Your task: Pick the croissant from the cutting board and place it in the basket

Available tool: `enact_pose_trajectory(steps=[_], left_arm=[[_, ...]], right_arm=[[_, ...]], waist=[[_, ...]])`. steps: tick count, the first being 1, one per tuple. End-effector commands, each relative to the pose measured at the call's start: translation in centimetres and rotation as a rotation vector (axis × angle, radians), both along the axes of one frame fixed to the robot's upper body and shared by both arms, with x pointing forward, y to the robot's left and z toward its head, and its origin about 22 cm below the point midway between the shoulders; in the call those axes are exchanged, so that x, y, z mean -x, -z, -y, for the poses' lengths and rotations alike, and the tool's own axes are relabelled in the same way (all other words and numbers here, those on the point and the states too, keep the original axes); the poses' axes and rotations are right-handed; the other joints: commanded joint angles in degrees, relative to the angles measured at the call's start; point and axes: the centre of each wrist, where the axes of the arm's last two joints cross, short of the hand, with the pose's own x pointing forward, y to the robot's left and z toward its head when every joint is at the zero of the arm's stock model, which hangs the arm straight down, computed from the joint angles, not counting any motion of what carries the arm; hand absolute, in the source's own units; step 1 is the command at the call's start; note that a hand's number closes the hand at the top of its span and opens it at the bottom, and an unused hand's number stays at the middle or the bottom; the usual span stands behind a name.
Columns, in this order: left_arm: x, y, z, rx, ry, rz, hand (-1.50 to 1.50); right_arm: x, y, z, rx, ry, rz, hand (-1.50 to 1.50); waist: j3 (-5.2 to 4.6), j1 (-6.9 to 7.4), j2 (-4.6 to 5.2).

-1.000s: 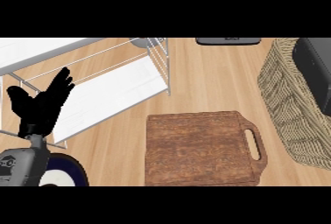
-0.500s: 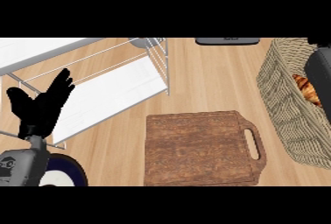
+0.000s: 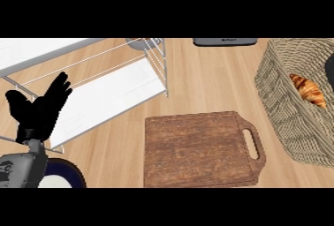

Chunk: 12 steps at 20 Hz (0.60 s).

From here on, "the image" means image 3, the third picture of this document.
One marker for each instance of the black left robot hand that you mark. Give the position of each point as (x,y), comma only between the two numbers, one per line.
(41,114)

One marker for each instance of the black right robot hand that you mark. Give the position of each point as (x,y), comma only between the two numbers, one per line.
(329,70)

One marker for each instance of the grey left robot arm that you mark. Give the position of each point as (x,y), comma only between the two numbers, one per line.
(19,170)

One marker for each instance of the golden brown croissant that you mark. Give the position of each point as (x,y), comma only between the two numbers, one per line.
(308,89)

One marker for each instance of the tan wicker basket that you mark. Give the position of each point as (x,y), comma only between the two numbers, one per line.
(283,123)

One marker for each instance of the brown wooden cutting board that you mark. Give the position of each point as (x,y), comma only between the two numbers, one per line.
(195,147)

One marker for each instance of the dark blue plate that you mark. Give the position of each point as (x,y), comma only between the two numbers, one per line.
(73,173)

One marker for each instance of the dark grey appliance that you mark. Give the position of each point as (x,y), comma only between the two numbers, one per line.
(223,42)

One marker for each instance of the grey round object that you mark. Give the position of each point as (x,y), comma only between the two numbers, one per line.
(134,43)

